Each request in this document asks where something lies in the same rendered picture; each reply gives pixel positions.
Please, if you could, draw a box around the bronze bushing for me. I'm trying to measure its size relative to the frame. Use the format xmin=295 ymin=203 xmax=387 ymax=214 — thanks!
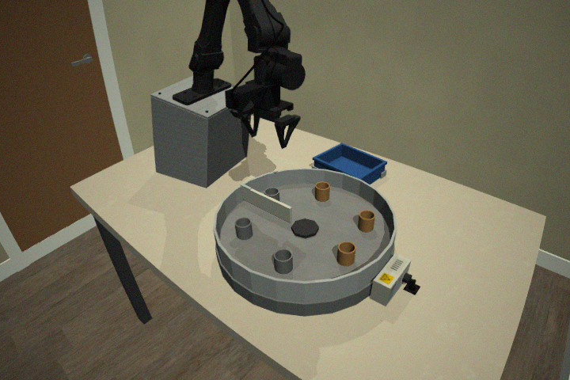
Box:
xmin=337 ymin=241 xmax=356 ymax=266
xmin=358 ymin=210 xmax=375 ymax=232
xmin=315 ymin=182 xmax=330 ymax=202

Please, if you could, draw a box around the blue open-top crate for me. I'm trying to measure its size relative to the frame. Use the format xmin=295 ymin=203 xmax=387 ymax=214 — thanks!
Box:
xmin=313 ymin=143 xmax=387 ymax=184

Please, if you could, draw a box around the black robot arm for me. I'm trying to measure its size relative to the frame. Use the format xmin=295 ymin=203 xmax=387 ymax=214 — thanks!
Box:
xmin=173 ymin=0 xmax=306 ymax=119

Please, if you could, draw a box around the grey metal bushing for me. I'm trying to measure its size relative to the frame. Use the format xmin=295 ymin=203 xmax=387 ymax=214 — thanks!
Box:
xmin=235 ymin=217 xmax=253 ymax=240
xmin=274 ymin=249 xmax=293 ymax=274
xmin=264 ymin=188 xmax=279 ymax=201

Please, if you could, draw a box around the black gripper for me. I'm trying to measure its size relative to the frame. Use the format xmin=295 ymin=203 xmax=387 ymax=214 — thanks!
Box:
xmin=241 ymin=85 xmax=300 ymax=149

